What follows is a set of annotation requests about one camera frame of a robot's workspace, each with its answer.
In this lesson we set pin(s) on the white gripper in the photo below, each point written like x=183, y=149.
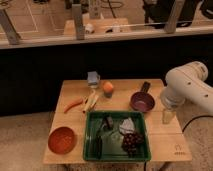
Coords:
x=171, y=101

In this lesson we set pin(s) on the blue grey sponge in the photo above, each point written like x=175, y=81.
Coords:
x=93, y=78

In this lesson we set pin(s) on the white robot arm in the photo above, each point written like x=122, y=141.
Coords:
x=186, y=82

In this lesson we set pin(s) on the grey crumpled cloth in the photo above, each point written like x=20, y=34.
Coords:
x=127, y=126

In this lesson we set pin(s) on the dark purple grape bunch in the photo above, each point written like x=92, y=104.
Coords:
x=131, y=142

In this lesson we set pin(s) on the dark utensil in tray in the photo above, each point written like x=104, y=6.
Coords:
x=106, y=125

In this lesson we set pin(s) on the green plastic tray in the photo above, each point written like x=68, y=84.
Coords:
x=112, y=140

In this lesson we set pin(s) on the orange fruit on stand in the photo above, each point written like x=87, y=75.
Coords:
x=108, y=89

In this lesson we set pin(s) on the orange carrot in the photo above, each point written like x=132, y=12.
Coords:
x=73, y=104

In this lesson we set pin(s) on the wooden table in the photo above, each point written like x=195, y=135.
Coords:
x=167, y=142

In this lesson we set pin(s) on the orange plastic bowl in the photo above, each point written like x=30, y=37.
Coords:
x=62, y=140

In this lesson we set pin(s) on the purple pan with handle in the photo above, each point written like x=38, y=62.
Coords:
x=142, y=101

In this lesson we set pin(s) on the metal window rail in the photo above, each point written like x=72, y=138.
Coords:
x=34, y=23

